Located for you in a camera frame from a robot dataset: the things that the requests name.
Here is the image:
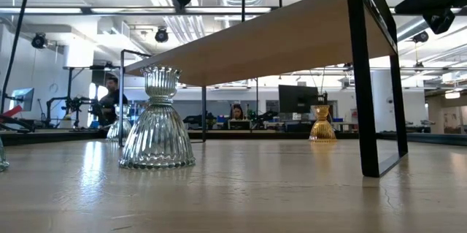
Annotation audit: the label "amber ribbed glass candle holder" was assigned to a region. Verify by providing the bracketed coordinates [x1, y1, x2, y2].
[309, 104, 337, 142]

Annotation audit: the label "long ceiling light fixture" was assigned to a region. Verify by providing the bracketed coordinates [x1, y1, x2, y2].
[0, 5, 467, 17]

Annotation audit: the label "black ceiling spotlight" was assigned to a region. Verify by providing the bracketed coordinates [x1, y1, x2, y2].
[31, 32, 49, 50]
[154, 27, 170, 44]
[412, 30, 430, 44]

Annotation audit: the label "wooden shelf black metal legs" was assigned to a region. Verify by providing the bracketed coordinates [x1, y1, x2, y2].
[118, 0, 409, 178]

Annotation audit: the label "person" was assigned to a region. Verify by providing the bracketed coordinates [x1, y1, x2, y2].
[97, 76, 129, 127]
[228, 103, 246, 122]

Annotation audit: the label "large black monitor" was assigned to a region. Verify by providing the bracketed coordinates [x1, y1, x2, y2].
[278, 84, 320, 121]

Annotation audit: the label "thin black pole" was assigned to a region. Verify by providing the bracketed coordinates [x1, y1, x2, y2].
[0, 0, 34, 114]

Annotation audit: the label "small lit monitor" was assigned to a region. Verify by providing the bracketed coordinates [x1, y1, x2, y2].
[9, 87, 36, 113]

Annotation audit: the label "black curved tube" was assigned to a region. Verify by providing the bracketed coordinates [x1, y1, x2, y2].
[0, 115, 36, 134]

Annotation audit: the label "black aluminium table frame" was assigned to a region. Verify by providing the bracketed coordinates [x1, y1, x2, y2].
[0, 129, 467, 148]

